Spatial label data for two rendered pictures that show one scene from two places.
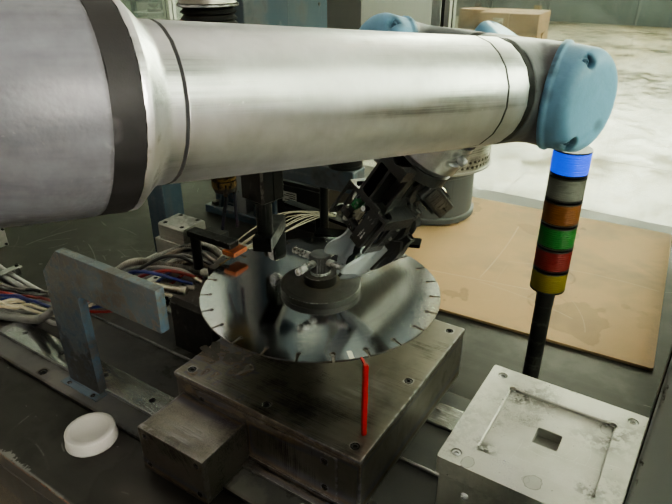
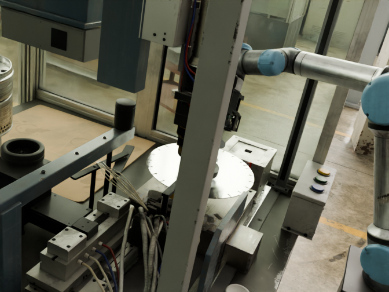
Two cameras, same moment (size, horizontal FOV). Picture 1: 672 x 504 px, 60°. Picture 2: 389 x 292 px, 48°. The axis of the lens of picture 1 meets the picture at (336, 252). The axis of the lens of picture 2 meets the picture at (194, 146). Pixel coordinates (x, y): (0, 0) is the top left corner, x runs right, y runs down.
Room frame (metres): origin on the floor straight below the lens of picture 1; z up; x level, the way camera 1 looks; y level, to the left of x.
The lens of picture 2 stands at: (1.01, 1.16, 1.58)
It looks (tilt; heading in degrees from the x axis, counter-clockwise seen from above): 25 degrees down; 257
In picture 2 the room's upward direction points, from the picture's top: 11 degrees clockwise
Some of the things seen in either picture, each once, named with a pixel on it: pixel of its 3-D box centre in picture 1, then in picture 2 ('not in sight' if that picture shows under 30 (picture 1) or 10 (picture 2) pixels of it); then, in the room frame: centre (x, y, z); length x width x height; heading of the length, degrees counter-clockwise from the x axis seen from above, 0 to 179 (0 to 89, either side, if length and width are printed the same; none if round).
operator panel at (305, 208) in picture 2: not in sight; (309, 197); (0.27, -0.05, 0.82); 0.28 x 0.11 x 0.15; 57
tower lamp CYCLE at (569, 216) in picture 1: (561, 209); not in sight; (0.68, -0.28, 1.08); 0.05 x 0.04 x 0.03; 147
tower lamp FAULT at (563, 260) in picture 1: (553, 255); not in sight; (0.68, -0.28, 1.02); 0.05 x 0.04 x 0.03; 147
